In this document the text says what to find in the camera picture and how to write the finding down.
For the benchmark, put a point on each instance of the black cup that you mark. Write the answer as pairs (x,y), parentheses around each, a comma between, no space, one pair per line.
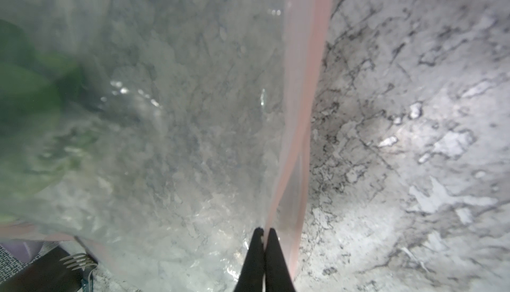
(47,274)

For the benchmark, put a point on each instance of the green chinese cabbage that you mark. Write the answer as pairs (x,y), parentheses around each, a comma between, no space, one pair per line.
(45,122)

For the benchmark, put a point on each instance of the purple plate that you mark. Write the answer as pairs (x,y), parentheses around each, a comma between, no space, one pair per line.
(23,251)

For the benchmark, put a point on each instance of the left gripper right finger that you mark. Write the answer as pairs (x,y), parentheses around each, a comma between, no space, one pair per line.
(277,276)

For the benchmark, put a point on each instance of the silver fork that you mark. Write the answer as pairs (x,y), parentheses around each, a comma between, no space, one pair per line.
(85,265)

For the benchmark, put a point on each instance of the clear zip-top bag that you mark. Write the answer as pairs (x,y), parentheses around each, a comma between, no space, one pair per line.
(206,107)

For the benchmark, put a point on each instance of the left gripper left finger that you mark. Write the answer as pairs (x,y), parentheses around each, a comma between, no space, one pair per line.
(252,273)

